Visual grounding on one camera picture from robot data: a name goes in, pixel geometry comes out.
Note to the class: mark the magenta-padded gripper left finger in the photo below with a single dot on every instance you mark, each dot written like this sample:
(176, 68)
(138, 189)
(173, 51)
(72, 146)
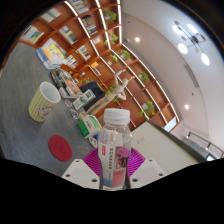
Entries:
(78, 173)

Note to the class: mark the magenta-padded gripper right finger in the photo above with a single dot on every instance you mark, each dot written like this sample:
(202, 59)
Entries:
(146, 173)

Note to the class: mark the clear plastic water bottle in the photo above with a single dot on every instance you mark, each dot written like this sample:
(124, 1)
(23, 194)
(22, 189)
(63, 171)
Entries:
(114, 150)

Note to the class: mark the flat round red coaster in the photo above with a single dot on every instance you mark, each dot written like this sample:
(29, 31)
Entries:
(60, 148)

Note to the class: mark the white partition with dark top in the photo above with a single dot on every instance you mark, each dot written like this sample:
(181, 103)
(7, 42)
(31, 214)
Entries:
(160, 145)

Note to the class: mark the wide green white box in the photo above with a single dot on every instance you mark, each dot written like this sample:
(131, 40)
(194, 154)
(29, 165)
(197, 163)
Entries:
(88, 126)

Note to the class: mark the metal stair railing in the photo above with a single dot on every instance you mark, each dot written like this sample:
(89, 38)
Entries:
(206, 145)

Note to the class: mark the tall green white carton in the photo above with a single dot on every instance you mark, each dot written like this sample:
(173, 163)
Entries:
(84, 99)

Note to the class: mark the recessed ceiling downlight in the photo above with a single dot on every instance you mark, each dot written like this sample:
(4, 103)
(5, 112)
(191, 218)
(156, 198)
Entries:
(137, 39)
(186, 106)

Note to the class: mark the yellow striped cup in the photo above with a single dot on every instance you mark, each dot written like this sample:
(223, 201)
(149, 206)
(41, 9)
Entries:
(41, 103)

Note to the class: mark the wooden artist mannequin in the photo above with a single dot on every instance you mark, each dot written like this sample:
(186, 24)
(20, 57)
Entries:
(116, 91)

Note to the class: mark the dark magazine stack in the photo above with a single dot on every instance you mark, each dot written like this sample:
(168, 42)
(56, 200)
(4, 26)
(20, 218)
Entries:
(68, 83)

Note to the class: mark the wooden shelf unit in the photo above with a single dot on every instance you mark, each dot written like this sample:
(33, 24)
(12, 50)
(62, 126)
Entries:
(100, 43)

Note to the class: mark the ceiling chandelier with round lamps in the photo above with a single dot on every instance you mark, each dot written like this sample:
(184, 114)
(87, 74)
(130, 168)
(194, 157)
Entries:
(192, 40)

